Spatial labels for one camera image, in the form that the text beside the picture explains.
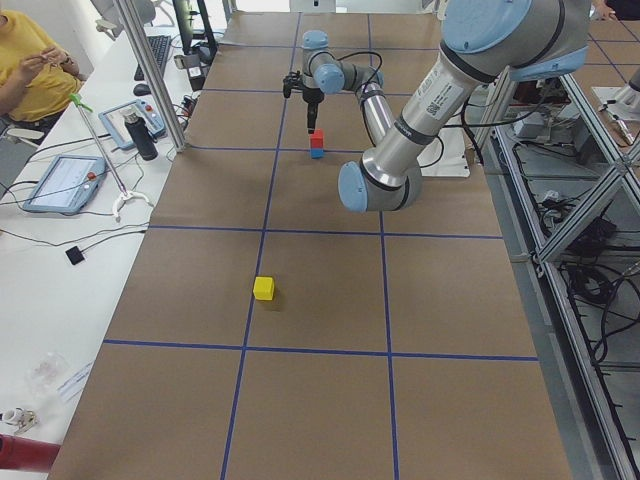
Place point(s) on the black keyboard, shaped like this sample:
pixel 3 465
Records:
pixel 160 47

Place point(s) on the yellow block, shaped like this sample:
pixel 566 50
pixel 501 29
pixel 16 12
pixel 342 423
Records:
pixel 264 288

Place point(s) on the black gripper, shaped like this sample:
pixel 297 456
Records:
pixel 311 97

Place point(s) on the white camera mast column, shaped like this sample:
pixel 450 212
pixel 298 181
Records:
pixel 449 156

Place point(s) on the small black square device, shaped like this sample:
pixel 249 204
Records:
pixel 75 255

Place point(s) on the teach pendant tablet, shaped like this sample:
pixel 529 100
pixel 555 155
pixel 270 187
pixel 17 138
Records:
pixel 114 123
pixel 67 185

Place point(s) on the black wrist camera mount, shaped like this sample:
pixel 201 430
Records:
pixel 292 82

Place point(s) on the far teach pendant tablet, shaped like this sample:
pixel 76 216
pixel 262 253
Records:
pixel 114 123

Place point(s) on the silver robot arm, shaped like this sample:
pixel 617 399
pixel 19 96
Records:
pixel 480 39

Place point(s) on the person in yellow shirt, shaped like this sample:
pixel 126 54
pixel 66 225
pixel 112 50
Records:
pixel 38 77

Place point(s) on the aluminium frame post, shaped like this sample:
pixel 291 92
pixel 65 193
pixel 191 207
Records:
pixel 136 35

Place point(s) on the paper label sheet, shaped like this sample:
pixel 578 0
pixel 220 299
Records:
pixel 75 384

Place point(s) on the black computer mouse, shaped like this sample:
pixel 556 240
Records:
pixel 141 89

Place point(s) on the near teach pendant tablet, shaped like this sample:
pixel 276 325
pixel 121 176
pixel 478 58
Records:
pixel 67 185

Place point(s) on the black water bottle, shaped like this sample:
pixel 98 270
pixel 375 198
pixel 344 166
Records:
pixel 140 135

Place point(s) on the reacher grabber tool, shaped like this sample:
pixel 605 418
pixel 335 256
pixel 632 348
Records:
pixel 125 194

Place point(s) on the dark red cylinder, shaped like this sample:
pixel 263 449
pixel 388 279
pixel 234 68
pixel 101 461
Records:
pixel 27 455

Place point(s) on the white metal fitting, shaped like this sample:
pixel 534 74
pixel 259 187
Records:
pixel 21 420

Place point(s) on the red block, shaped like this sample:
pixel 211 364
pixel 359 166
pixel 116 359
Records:
pixel 316 139

